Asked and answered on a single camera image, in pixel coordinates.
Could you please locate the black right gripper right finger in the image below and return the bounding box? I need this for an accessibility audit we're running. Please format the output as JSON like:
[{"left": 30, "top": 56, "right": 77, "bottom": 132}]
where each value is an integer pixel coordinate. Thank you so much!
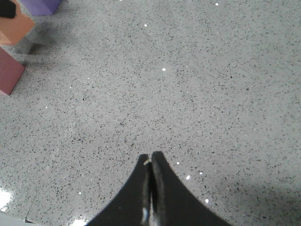
[{"left": 151, "top": 151, "right": 229, "bottom": 226}]

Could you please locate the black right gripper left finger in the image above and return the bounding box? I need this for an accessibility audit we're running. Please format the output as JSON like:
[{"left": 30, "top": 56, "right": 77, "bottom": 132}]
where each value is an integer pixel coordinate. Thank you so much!
[{"left": 87, "top": 154, "right": 151, "bottom": 226}]

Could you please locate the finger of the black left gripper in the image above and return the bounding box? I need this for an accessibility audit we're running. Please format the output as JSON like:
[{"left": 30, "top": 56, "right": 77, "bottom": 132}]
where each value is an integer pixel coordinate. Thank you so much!
[{"left": 0, "top": 0, "right": 16, "bottom": 18}]

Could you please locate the orange foam cube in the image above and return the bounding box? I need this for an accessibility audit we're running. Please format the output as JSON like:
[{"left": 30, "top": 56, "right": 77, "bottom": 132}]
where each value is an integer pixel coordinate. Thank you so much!
[{"left": 0, "top": 0, "right": 35, "bottom": 45}]

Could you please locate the purple foam cube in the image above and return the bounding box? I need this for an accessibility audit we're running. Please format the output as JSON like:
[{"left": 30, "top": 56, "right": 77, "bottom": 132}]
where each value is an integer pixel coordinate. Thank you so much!
[{"left": 20, "top": 0, "right": 62, "bottom": 16}]

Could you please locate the red foam cube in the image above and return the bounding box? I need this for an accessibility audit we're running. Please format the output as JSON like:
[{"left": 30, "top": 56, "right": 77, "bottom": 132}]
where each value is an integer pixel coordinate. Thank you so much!
[{"left": 0, "top": 48, "right": 24, "bottom": 95}]

